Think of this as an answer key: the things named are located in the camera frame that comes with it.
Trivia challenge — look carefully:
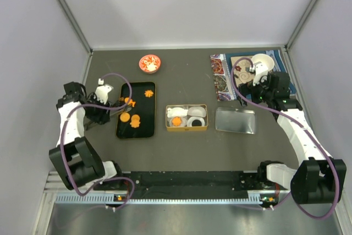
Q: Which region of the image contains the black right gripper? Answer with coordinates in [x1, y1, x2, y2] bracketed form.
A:
[237, 73, 274, 108]

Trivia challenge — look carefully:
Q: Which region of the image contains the orange fish cookie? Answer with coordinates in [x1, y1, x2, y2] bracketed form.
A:
[124, 97, 136, 108]

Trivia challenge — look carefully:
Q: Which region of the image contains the black round cookie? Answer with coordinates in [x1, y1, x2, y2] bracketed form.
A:
[191, 119, 202, 127]

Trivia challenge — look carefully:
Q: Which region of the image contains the orange star flower cookie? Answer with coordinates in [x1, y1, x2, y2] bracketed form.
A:
[170, 117, 185, 127]

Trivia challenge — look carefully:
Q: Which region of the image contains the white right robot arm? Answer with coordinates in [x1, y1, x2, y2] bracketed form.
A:
[239, 72, 347, 204]

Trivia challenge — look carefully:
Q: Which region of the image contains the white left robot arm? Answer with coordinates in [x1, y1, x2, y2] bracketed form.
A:
[48, 79, 126, 190]

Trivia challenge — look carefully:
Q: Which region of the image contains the orange round cookie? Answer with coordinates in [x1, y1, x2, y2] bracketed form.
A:
[119, 112, 130, 122]

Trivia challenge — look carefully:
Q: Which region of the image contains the silver tin lid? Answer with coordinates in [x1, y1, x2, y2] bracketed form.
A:
[215, 107, 257, 134]

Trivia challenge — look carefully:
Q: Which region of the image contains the orange figure cookie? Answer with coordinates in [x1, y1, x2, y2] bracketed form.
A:
[130, 114, 140, 128]

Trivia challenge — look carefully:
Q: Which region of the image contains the black rectangular tray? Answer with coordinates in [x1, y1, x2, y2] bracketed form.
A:
[116, 81, 156, 139]

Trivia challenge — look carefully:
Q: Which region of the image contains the wooden puzzle board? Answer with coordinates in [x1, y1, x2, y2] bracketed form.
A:
[230, 56, 255, 87]

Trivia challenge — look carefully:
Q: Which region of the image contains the orange flower cookie top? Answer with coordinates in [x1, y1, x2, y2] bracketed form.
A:
[144, 90, 154, 98]

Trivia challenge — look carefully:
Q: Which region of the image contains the white paper cup top-right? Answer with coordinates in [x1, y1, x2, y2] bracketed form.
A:
[188, 105, 207, 118]

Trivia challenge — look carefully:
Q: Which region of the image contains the patterned cloth mat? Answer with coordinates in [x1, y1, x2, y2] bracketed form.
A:
[210, 50, 287, 101]

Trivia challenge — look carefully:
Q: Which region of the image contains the white bowl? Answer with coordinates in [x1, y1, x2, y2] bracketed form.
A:
[251, 53, 275, 72]

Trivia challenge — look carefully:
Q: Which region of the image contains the red patterned small bowl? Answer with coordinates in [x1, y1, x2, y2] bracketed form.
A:
[139, 54, 161, 74]

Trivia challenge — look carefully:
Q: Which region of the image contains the yellow cookie tin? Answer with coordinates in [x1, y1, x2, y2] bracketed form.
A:
[166, 104, 208, 132]

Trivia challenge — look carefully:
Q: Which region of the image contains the white paper cup top-left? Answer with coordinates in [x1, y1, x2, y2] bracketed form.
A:
[167, 107, 188, 118]

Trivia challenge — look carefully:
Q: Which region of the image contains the white paper cup bottom-right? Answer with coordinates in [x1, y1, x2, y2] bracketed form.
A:
[187, 116, 205, 127]

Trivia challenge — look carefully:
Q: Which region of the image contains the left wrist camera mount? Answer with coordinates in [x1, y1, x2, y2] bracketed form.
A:
[95, 78, 113, 104]

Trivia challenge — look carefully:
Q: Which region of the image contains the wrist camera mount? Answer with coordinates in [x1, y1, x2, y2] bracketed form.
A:
[252, 62, 271, 86]
[95, 78, 113, 104]

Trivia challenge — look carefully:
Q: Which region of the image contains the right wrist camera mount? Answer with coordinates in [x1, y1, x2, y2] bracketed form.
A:
[252, 62, 271, 86]

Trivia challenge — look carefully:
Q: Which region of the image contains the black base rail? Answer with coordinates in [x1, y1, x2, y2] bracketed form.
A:
[93, 171, 276, 199]

